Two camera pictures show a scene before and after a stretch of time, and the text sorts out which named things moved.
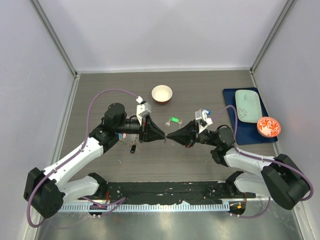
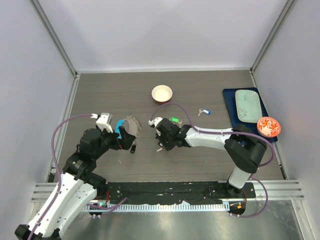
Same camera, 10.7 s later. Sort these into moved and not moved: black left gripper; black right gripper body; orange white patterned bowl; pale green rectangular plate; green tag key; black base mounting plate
Moved: black right gripper body; black left gripper
Not moved: orange white patterned bowl; black base mounting plate; pale green rectangular plate; green tag key
